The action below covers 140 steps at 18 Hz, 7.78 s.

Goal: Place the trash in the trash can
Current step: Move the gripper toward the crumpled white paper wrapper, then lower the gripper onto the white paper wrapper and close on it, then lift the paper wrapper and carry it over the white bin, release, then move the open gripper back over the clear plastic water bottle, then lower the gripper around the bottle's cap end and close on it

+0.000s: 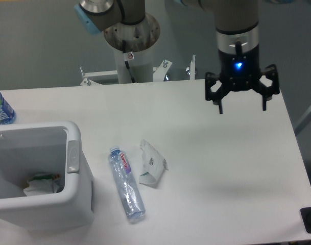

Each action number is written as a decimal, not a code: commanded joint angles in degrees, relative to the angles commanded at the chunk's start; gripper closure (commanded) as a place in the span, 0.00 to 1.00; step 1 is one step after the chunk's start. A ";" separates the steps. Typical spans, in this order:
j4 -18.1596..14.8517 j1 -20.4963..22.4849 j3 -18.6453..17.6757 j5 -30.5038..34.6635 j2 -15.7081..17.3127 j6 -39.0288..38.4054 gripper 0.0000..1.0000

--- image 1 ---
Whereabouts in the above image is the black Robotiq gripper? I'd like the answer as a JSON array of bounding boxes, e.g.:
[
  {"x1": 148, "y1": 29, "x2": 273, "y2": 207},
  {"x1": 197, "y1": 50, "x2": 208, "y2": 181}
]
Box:
[{"x1": 204, "y1": 45, "x2": 281, "y2": 115}]

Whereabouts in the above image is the black clamp at table edge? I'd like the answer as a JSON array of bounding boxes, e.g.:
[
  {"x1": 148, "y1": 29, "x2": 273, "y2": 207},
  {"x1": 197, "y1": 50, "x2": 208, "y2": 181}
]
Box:
[{"x1": 300, "y1": 207, "x2": 311, "y2": 234}]

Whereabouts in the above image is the white plastic trash can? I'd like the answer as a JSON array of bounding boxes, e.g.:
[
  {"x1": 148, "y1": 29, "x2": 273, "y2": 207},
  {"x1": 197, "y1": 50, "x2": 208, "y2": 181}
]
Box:
[{"x1": 0, "y1": 121, "x2": 94, "y2": 230}]

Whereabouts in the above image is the white paper wrapper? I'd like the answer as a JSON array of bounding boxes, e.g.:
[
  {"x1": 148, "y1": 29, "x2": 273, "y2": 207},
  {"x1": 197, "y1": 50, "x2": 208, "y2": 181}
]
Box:
[{"x1": 138, "y1": 139, "x2": 169, "y2": 186}]

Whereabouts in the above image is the trash inside the can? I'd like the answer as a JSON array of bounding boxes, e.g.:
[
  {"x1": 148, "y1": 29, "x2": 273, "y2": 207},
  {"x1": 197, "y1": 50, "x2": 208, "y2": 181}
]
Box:
[{"x1": 23, "y1": 173, "x2": 64, "y2": 197}]

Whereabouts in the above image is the black cable on pedestal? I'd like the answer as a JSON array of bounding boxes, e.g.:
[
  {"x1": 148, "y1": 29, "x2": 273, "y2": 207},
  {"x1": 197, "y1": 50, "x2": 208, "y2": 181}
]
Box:
[{"x1": 122, "y1": 39, "x2": 136, "y2": 84}]

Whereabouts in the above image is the crushed clear plastic bottle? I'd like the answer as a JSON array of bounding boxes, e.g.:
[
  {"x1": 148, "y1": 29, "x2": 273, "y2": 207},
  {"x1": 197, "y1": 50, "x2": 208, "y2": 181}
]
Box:
[{"x1": 108, "y1": 146, "x2": 146, "y2": 224}]

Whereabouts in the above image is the white metal base frame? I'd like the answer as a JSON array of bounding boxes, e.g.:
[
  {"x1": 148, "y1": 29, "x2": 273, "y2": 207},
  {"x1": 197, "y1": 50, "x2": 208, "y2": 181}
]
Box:
[{"x1": 79, "y1": 54, "x2": 198, "y2": 87}]

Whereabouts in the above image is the blue labelled water bottle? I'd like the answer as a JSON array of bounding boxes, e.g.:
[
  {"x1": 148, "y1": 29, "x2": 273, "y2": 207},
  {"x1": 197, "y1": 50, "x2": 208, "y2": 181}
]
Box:
[{"x1": 0, "y1": 92, "x2": 16, "y2": 125}]

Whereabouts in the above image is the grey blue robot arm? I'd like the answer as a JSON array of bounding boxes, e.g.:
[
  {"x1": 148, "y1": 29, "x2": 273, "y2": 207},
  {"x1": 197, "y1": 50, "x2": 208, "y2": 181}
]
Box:
[{"x1": 74, "y1": 1, "x2": 280, "y2": 106}]

